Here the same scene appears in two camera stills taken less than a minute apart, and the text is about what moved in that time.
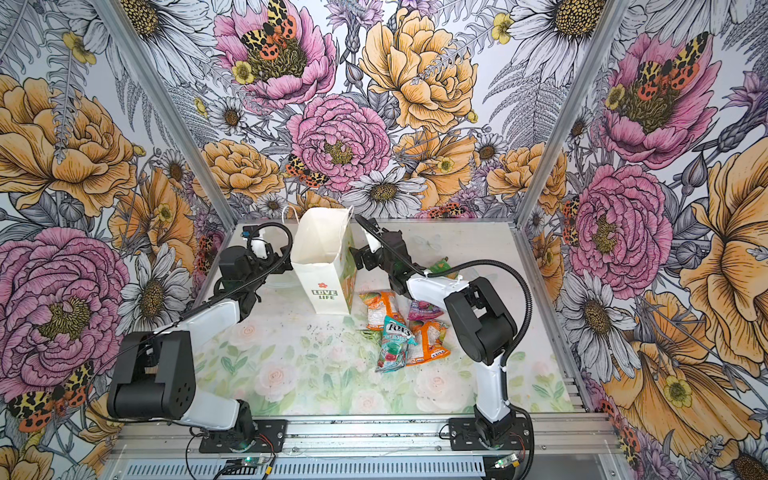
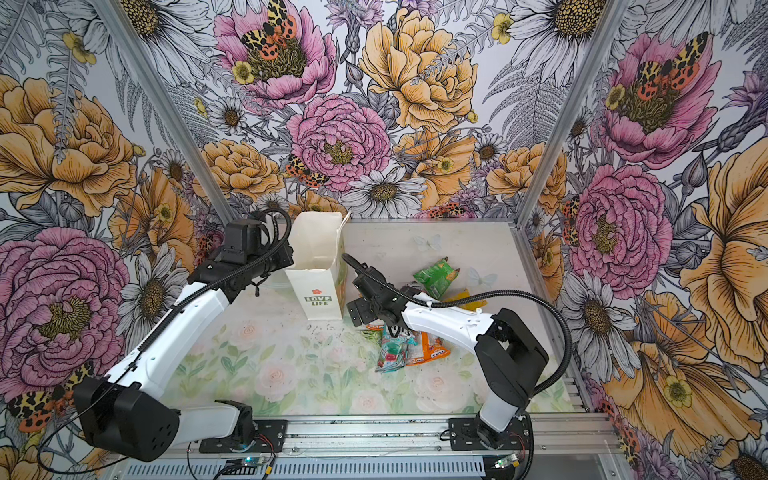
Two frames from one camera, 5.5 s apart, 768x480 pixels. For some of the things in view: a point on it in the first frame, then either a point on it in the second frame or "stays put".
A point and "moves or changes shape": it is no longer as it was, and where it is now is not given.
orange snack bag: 429,342 stays put
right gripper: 366,252 → 362,304
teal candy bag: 395,344 stays put
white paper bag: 323,253 moves or changes shape
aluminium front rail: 556,436 stays put
